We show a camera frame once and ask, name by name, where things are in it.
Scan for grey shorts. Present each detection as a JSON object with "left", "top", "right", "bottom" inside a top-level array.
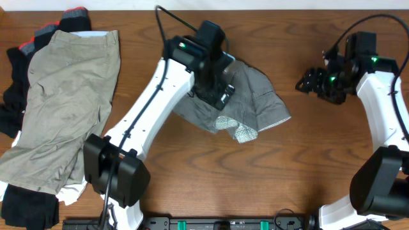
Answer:
[{"left": 173, "top": 61, "right": 291, "bottom": 143}]

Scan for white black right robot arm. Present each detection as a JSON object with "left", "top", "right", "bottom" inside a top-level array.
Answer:
[{"left": 295, "top": 31, "right": 408, "bottom": 229}]

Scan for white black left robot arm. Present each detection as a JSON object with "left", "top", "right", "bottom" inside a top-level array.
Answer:
[{"left": 84, "top": 34, "right": 235, "bottom": 229}]

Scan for khaki shorts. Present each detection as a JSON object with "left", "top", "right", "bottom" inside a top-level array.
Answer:
[{"left": 1, "top": 31, "right": 121, "bottom": 195}]

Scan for white garment under pile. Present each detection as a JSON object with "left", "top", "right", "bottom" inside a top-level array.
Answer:
[{"left": 0, "top": 30, "right": 109, "bottom": 206}]

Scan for black garment with red trim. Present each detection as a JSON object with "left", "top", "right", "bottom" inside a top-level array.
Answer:
[{"left": 1, "top": 6, "right": 91, "bottom": 138}]

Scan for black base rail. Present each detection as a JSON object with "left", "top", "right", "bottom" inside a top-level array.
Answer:
[{"left": 62, "top": 216, "right": 316, "bottom": 230}]

